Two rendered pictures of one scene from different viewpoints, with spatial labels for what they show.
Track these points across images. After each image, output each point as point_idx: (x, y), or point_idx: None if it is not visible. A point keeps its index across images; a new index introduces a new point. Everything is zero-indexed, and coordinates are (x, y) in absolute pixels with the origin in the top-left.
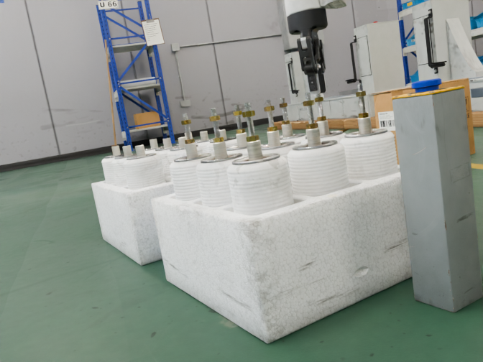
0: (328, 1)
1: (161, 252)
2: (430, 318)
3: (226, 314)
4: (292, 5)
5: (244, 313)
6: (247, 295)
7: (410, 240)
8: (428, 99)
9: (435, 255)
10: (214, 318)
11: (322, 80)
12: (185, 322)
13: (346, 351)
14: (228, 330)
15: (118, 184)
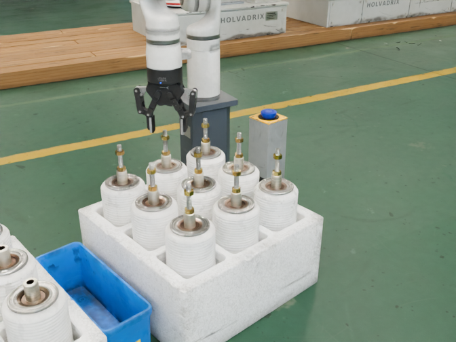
0: (188, 58)
1: (187, 340)
2: None
3: (283, 300)
4: (177, 61)
5: (303, 281)
6: (310, 265)
7: None
8: (286, 121)
9: None
10: (280, 312)
11: (154, 120)
12: (286, 328)
13: (321, 255)
14: (299, 302)
15: None
